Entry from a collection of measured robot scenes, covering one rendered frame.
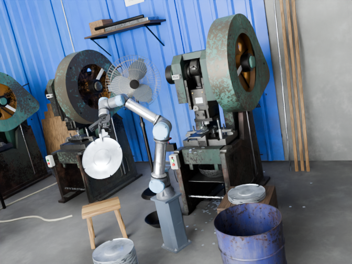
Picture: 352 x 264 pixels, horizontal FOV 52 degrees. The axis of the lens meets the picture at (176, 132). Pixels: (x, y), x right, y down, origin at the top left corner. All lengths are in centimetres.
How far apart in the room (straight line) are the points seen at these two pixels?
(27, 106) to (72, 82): 189
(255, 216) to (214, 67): 115
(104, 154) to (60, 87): 159
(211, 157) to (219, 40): 104
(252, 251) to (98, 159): 115
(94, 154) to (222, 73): 114
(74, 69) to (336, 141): 296
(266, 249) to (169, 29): 323
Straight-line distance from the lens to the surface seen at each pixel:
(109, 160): 244
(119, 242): 271
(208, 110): 329
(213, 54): 283
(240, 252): 220
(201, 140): 329
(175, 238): 297
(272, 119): 440
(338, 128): 432
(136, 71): 380
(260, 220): 253
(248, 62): 308
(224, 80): 281
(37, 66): 650
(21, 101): 565
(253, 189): 290
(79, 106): 394
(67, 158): 445
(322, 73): 421
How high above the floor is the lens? 157
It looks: 13 degrees down
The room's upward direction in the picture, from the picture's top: 11 degrees counter-clockwise
